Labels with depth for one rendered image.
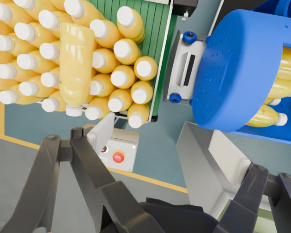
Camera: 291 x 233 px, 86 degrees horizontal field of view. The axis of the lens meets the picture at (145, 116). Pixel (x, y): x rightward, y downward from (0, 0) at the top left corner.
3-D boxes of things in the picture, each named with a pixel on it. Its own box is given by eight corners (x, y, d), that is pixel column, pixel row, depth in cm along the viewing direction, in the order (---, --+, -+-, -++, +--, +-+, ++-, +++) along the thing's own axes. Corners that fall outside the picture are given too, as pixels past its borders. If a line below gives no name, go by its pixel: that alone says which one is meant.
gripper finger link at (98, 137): (93, 164, 14) (85, 162, 14) (113, 133, 21) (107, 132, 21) (94, 135, 13) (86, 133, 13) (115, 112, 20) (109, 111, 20)
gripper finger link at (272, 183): (261, 182, 12) (300, 188, 12) (230, 149, 17) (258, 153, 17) (254, 197, 12) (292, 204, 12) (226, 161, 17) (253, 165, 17)
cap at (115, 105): (123, 111, 46) (121, 112, 44) (109, 109, 46) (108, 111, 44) (123, 97, 45) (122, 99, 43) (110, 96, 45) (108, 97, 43)
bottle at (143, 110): (142, 93, 62) (136, 103, 45) (154, 106, 63) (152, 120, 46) (129, 104, 64) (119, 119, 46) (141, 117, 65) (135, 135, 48)
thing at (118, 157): (123, 162, 49) (123, 164, 48) (112, 160, 50) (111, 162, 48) (125, 152, 48) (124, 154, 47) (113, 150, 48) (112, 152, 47)
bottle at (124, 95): (136, 103, 64) (127, 116, 46) (118, 101, 64) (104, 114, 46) (136, 85, 61) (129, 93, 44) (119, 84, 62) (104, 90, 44)
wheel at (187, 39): (195, 45, 49) (197, 39, 48) (181, 42, 49) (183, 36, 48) (195, 37, 52) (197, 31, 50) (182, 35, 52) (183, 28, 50)
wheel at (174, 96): (182, 99, 54) (183, 94, 54) (169, 97, 54) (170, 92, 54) (179, 105, 58) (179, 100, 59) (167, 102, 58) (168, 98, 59)
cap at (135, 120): (136, 110, 45) (135, 112, 44) (145, 119, 46) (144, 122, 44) (126, 119, 46) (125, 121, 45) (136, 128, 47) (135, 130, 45)
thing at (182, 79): (181, 84, 58) (187, 88, 46) (175, 82, 58) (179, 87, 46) (188, 55, 55) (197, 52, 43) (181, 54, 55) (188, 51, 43)
